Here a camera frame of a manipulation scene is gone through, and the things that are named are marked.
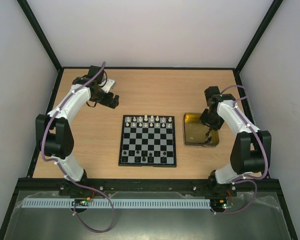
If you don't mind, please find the gold metal tin tray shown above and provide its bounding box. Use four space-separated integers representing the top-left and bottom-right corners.
183 113 220 148

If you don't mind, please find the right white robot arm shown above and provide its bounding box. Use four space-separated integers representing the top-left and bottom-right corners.
200 86 272 196

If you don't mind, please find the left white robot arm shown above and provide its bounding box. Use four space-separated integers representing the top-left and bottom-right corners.
35 62 120 183

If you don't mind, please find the black white chessboard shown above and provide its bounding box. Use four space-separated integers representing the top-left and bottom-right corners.
118 115 177 167

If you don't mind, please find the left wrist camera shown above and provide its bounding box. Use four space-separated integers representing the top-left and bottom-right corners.
101 78 116 93

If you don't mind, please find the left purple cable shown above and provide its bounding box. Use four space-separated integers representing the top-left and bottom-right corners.
40 61 117 232

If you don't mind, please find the black frame enclosure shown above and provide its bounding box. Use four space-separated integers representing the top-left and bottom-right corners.
0 0 298 240

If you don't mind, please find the black mounting rail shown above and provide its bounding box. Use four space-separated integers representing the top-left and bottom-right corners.
58 178 238 197

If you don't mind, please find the white slotted cable duct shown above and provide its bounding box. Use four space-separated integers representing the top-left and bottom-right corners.
21 198 211 209

